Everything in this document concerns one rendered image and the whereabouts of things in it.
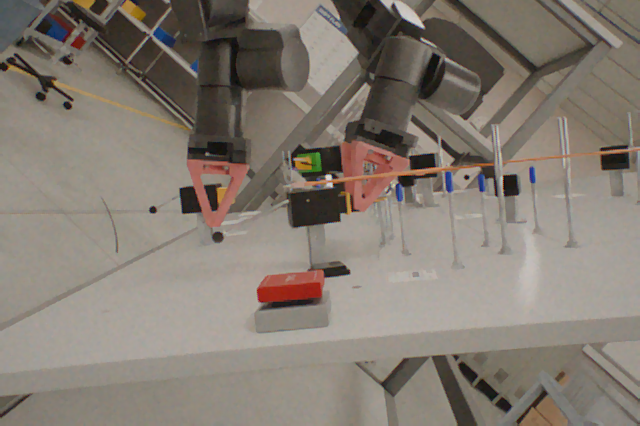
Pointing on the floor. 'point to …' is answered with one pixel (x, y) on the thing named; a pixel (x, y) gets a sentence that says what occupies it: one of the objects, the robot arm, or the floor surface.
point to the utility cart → (553, 403)
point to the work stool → (59, 52)
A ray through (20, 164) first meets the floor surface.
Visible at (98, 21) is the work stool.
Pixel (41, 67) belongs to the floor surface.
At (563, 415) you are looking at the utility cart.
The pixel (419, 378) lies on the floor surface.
